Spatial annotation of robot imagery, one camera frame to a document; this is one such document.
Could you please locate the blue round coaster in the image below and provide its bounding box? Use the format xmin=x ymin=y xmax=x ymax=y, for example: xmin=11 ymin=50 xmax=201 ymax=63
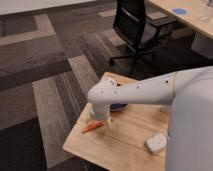
xmin=172 ymin=8 xmax=187 ymax=15

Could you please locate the dark blue bowl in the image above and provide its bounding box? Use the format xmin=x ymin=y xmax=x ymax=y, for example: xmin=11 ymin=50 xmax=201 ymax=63
xmin=110 ymin=103 xmax=128 ymax=112

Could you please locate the white sponge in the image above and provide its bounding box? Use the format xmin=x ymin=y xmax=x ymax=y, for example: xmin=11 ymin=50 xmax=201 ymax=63
xmin=144 ymin=132 xmax=167 ymax=155

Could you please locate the black office chair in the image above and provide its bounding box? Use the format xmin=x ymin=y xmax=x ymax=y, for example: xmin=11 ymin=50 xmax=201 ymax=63
xmin=109 ymin=0 xmax=176 ymax=72

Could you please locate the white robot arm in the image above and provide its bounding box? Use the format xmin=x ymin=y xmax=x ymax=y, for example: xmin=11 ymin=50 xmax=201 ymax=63
xmin=87 ymin=66 xmax=213 ymax=171

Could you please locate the clear drinking glass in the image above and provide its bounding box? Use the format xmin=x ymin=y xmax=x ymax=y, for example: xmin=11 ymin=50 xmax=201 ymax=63
xmin=200 ymin=0 xmax=213 ymax=22

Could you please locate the orange pepper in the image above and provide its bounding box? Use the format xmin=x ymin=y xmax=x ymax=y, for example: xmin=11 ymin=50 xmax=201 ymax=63
xmin=81 ymin=121 xmax=103 ymax=134

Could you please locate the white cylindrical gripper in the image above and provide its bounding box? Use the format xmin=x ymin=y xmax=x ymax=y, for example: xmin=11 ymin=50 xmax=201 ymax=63
xmin=85 ymin=104 xmax=112 ymax=126

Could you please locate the wooden background desk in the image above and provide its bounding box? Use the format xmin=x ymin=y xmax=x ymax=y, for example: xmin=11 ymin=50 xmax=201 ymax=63
xmin=148 ymin=0 xmax=213 ymax=40

